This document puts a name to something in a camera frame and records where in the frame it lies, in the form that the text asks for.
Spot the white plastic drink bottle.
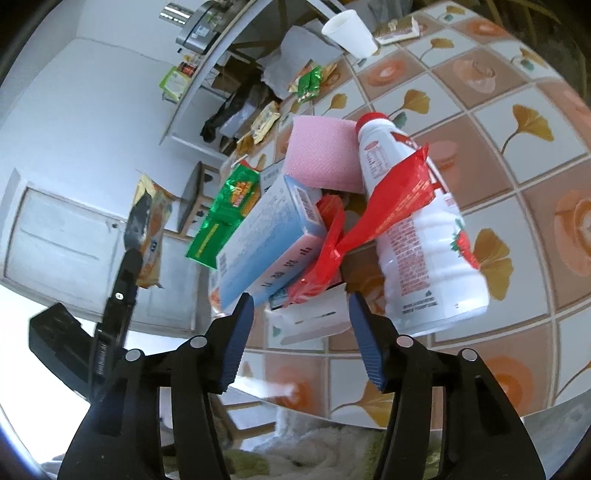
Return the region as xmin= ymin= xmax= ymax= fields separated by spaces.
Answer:
xmin=355 ymin=111 xmax=491 ymax=337

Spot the small green and yellow packet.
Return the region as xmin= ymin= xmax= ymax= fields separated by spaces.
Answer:
xmin=288 ymin=65 xmax=338 ymax=103

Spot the white door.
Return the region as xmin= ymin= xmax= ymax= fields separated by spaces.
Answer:
xmin=0 ymin=168 xmax=204 ymax=333

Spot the pink sponge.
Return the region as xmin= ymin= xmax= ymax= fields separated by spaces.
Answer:
xmin=283 ymin=115 xmax=365 ymax=192

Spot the wooden chair dark seat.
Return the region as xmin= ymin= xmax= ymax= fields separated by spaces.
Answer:
xmin=178 ymin=161 xmax=222 ymax=236

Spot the small pale packet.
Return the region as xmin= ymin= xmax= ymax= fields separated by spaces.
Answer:
xmin=374 ymin=16 xmax=421 ymax=45

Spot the blue and white medicine box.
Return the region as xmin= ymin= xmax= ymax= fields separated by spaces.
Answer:
xmin=216 ymin=174 xmax=326 ymax=315

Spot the white shelf table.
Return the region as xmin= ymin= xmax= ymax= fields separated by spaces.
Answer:
xmin=159 ymin=0 xmax=333 ymax=148

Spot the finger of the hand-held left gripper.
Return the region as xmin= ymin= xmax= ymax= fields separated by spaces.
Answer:
xmin=90 ymin=248 xmax=145 ymax=403

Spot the white paper cup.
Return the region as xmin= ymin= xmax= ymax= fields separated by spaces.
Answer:
xmin=322 ymin=10 xmax=378 ymax=59

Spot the patterned tablecloth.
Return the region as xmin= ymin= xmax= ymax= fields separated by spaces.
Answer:
xmin=210 ymin=0 xmax=591 ymax=428

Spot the orange and black snack packet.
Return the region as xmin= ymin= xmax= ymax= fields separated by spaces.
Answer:
xmin=124 ymin=173 xmax=177 ymax=291

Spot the silver rice cooker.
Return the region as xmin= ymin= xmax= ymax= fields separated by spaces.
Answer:
xmin=175 ymin=0 xmax=236 ymax=49

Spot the white cardboard box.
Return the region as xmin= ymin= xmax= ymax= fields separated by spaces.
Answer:
xmin=265 ymin=281 xmax=354 ymax=347

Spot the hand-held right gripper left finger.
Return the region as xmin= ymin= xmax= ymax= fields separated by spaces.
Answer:
xmin=58 ymin=292 xmax=256 ymax=480

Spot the green food packet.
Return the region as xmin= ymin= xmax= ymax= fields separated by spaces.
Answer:
xmin=159 ymin=66 xmax=192 ymax=101

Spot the green snack bag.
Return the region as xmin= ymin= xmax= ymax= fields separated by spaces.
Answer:
xmin=185 ymin=161 xmax=262 ymax=270

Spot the red plastic wrapper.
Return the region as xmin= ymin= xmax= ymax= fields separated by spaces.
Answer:
xmin=284 ymin=143 xmax=437 ymax=308

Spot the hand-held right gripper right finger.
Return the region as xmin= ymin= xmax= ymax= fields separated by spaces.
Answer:
xmin=348 ymin=292 xmax=546 ymax=480

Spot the black bag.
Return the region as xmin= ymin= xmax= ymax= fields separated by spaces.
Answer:
xmin=200 ymin=88 xmax=259 ymax=143

